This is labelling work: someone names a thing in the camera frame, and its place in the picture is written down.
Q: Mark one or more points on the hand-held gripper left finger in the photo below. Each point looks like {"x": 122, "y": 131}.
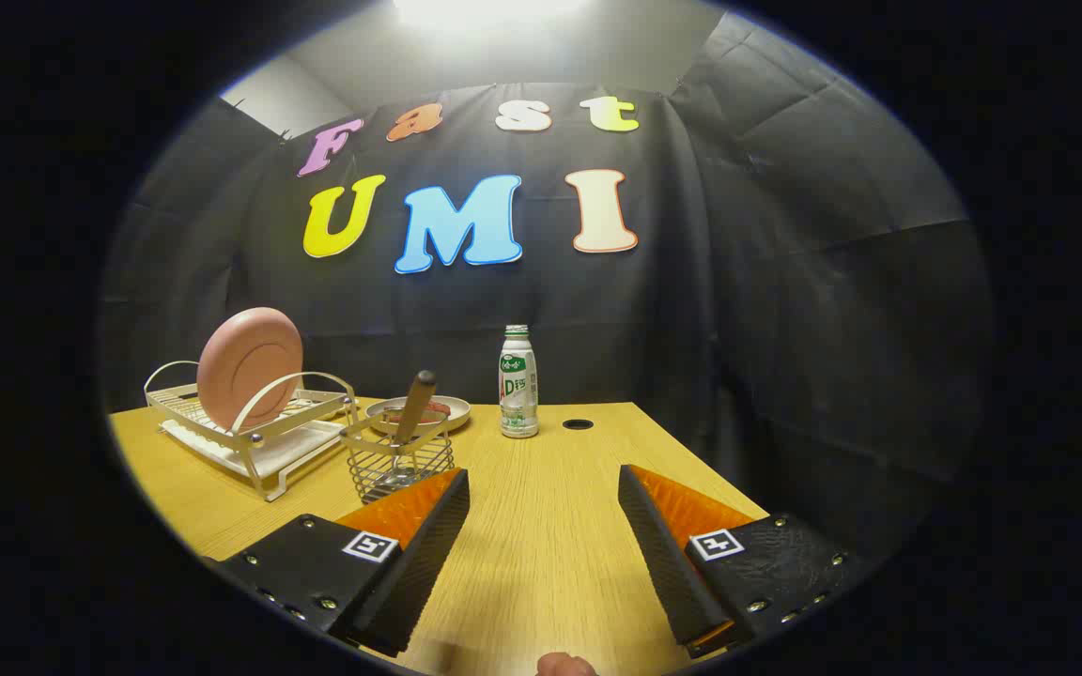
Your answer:
{"x": 428, "y": 563}

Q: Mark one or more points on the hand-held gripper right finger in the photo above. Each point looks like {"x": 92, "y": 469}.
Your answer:
{"x": 663, "y": 563}

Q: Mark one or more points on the pink plate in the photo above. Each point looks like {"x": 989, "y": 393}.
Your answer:
{"x": 250, "y": 366}

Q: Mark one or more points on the beige plate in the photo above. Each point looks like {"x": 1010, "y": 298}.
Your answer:
{"x": 456, "y": 413}

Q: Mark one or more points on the red meat piece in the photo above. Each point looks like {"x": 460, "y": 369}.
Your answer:
{"x": 394, "y": 416}
{"x": 438, "y": 410}

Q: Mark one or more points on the white green drink bottle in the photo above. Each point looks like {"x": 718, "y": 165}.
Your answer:
{"x": 518, "y": 394}

